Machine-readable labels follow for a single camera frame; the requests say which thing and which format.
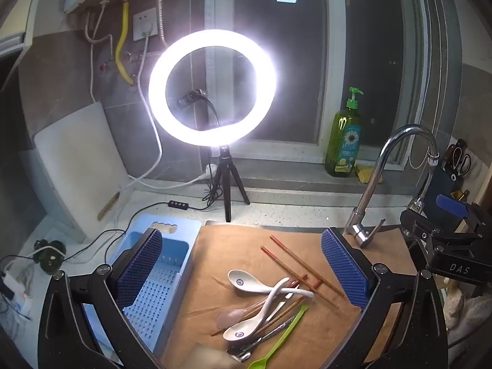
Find translucent pink spoon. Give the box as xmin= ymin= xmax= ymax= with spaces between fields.
xmin=216 ymin=307 xmax=250 ymax=329

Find wooden stick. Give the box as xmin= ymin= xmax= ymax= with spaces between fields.
xmin=97 ymin=190 xmax=121 ymax=221

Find white wall socket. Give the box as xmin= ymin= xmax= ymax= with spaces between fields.
xmin=133 ymin=10 xmax=158 ymax=41

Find metal fork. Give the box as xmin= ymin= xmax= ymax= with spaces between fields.
xmin=238 ymin=315 xmax=297 ymax=358

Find white ring light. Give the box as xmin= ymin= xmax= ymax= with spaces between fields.
xmin=148 ymin=29 xmax=277 ymax=147

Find window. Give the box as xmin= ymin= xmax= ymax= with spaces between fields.
xmin=204 ymin=0 xmax=423 ymax=150

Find dark green object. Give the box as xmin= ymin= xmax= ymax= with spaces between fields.
xmin=33 ymin=239 xmax=66 ymax=275

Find white power strip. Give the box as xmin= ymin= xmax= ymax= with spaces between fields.
xmin=0 ymin=261 xmax=35 ymax=316

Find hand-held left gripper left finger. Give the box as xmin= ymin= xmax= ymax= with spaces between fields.
xmin=38 ymin=228 xmax=166 ymax=369

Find light blue plastic basket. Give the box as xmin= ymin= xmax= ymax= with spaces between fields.
xmin=82 ymin=215 xmax=202 ymax=358

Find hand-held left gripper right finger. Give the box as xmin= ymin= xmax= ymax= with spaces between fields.
xmin=321 ymin=228 xmax=450 ymax=369

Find yellow sponge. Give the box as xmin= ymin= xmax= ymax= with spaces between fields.
xmin=355 ymin=163 xmax=385 ymax=184

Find black tripod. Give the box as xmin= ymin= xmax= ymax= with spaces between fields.
xmin=209 ymin=146 xmax=251 ymax=223

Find corrugated metal water hose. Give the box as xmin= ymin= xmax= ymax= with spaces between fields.
xmin=156 ymin=0 xmax=168 ymax=43

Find white cutting board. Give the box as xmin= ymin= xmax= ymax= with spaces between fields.
xmin=33 ymin=102 xmax=133 ymax=239

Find yellow gas hose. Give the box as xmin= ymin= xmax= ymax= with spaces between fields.
xmin=115 ymin=2 xmax=135 ymax=85

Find green dish soap bottle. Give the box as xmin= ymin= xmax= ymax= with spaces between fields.
xmin=325 ymin=86 xmax=365 ymax=178

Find chrome faucet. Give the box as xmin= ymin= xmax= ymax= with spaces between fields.
xmin=342 ymin=124 xmax=440 ymax=248

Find scissors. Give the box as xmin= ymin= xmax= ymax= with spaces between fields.
xmin=446 ymin=145 xmax=472 ymax=180

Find white crumpled cloth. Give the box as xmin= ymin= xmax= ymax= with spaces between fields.
xmin=446 ymin=277 xmax=492 ymax=333

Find green plastic spoon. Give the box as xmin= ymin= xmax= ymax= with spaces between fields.
xmin=247 ymin=305 xmax=310 ymax=369

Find brown cloth mat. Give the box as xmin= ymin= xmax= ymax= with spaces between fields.
xmin=161 ymin=225 xmax=421 ymax=369

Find black gooseneck phone holder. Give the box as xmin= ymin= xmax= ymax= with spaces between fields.
xmin=177 ymin=88 xmax=227 ymax=127

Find metal flexible hose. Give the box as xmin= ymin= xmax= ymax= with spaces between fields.
xmin=412 ymin=154 xmax=438 ymax=210

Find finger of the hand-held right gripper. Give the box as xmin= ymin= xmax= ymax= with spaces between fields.
xmin=400 ymin=208 xmax=475 ymax=247
xmin=435 ymin=195 xmax=492 ymax=237

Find white ceramic spoon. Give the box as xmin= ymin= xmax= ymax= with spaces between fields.
xmin=228 ymin=269 xmax=315 ymax=299
xmin=222 ymin=277 xmax=291 ymax=343

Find metal spoon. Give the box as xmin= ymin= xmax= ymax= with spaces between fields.
xmin=227 ymin=338 xmax=270 ymax=362

